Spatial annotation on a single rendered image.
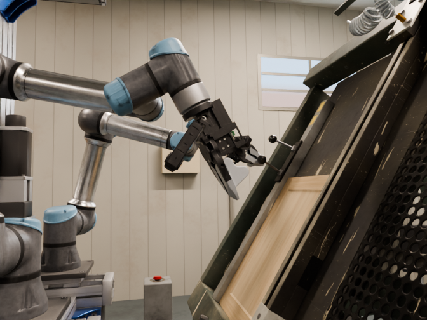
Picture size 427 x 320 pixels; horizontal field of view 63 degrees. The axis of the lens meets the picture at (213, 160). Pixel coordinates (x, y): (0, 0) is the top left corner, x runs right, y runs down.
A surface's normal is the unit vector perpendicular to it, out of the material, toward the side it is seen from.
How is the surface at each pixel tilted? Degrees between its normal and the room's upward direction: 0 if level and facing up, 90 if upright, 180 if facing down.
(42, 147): 90
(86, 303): 90
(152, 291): 90
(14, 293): 72
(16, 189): 90
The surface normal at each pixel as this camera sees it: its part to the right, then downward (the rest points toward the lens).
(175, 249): 0.21, -0.07
